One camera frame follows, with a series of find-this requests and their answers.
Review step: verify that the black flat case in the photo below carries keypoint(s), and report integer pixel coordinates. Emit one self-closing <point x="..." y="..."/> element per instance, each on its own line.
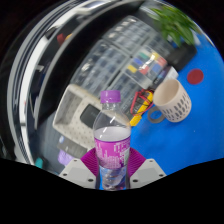
<point x="183" y="56"/>

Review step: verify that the white perforated tray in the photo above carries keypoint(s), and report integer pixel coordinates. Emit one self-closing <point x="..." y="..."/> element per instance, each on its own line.
<point x="68" y="113"/>

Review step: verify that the black shelf unit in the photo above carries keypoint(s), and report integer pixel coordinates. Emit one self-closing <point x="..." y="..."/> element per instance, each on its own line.
<point x="56" y="66"/>

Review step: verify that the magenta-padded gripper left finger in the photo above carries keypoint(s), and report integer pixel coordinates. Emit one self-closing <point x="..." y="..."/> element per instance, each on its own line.
<point x="77" y="171"/>

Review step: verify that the green potted plant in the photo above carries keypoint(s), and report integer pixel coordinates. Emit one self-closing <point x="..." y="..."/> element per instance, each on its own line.
<point x="175" y="23"/>

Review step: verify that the black rectangular speaker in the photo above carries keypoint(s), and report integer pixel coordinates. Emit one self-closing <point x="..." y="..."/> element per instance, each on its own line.
<point x="89" y="115"/>

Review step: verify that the yellow multimeter with red leads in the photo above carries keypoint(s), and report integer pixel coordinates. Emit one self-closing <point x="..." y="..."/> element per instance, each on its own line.
<point x="143" y="106"/>

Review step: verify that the beige patterned mug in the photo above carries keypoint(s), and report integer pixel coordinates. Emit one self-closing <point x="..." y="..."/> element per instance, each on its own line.
<point x="175" y="101"/>

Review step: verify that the grey small-parts drawer cabinet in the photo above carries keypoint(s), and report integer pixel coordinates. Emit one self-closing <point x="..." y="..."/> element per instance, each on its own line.
<point x="100" y="66"/>
<point x="125" y="86"/>
<point x="130" y="33"/>
<point x="156" y="45"/>

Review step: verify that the flat round red coaster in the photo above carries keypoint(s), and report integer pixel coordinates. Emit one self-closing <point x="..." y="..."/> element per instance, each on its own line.
<point x="195" y="76"/>

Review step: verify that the clear bottle with purple label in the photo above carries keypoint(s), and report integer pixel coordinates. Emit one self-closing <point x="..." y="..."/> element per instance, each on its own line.
<point x="112" y="148"/>

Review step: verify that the clear organizer with coloured parts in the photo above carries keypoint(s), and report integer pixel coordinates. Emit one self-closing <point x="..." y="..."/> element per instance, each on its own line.
<point x="146" y="65"/>

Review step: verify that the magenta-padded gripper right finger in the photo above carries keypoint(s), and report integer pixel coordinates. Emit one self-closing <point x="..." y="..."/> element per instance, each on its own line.
<point x="147" y="171"/>

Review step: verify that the dark grey upright box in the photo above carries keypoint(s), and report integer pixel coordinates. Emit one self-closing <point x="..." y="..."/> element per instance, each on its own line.
<point x="71" y="147"/>

